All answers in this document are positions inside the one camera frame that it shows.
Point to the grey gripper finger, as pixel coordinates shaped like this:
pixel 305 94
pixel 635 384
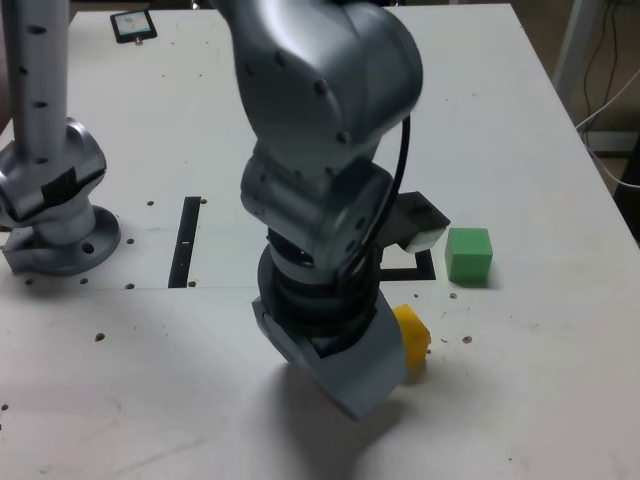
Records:
pixel 370 370
pixel 290 350

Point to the yellow cube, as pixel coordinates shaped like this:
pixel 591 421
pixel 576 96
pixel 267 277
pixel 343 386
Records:
pixel 417 340

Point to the green cube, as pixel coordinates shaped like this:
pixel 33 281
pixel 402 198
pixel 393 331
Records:
pixel 467 255

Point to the black tape square outline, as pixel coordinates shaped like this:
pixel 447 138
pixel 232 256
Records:
pixel 405 274

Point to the black tape strip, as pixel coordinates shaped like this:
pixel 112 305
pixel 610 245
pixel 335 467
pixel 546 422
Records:
pixel 182 250

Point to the dark grey box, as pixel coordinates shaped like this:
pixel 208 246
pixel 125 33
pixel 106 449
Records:
pixel 615 141

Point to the black phone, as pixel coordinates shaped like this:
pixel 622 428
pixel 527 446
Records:
pixel 132 26

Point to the white metal post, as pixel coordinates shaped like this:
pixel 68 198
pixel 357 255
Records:
pixel 575 45

